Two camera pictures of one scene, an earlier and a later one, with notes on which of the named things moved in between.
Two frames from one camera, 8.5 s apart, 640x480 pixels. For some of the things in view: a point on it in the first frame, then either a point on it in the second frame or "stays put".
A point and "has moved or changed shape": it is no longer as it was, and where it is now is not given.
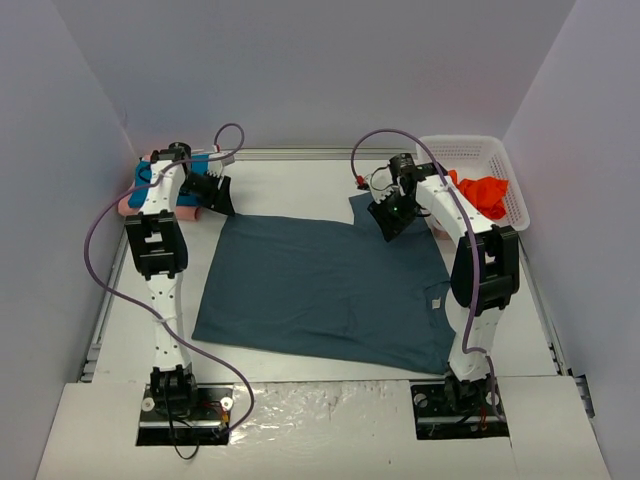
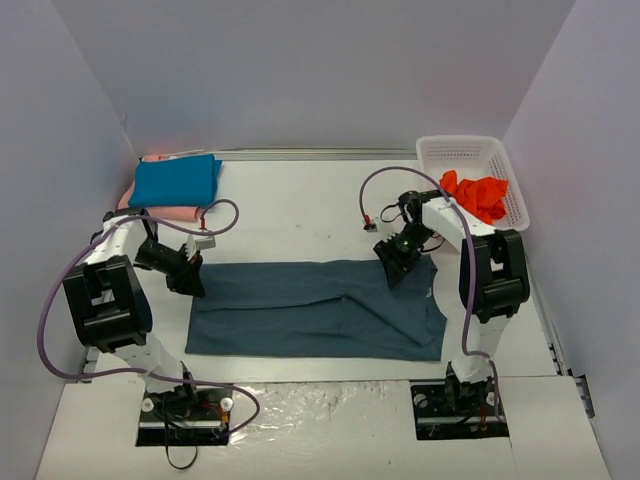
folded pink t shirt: (188, 213) stays put
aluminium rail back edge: (320, 153) stays put
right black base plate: (435, 418) stays put
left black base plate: (208, 423) stays put
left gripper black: (211, 189) → (185, 267)
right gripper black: (391, 216) → (393, 255)
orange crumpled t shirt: (487, 193) stays put
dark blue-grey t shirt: (340, 289) has moved or changed shape
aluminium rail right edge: (550, 332) stays put
